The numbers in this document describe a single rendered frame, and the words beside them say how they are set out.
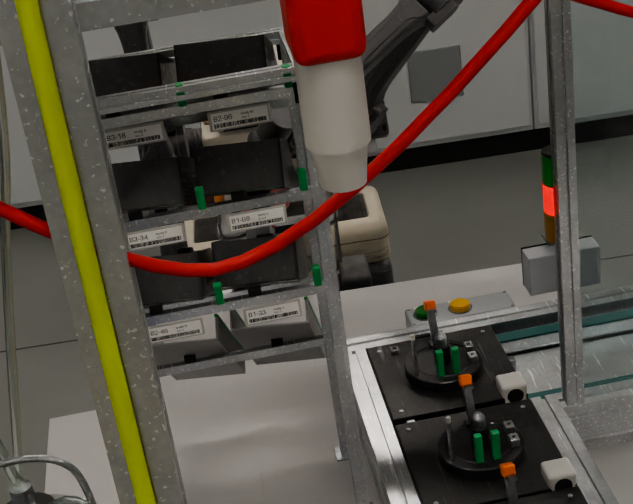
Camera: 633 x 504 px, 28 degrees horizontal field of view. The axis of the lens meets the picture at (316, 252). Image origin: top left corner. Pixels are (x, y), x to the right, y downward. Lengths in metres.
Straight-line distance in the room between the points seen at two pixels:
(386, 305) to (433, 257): 1.97
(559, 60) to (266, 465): 0.90
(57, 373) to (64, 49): 3.63
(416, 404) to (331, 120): 1.47
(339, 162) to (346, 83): 0.05
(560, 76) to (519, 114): 3.46
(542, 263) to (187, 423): 0.78
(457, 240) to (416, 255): 0.18
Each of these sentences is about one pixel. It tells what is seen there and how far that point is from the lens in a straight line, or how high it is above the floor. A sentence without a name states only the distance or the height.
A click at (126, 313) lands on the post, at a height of 1.82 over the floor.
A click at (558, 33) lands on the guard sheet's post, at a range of 1.89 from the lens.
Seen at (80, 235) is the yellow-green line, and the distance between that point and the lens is 0.82.
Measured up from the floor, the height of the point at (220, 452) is 0.86.
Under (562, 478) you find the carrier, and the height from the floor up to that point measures 0.99.
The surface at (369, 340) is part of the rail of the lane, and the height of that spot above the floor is 0.96.
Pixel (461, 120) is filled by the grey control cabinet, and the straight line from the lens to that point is 5.32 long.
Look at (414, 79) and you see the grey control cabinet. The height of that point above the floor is 0.41.
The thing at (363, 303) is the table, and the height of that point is 0.86.
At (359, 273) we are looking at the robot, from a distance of 3.07.
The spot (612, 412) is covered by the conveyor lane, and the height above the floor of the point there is 0.93.
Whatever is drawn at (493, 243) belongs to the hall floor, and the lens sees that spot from 4.74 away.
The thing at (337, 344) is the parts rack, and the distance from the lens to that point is 1.95.
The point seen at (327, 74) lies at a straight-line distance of 0.76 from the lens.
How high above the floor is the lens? 2.24
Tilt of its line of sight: 28 degrees down
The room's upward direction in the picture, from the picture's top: 8 degrees counter-clockwise
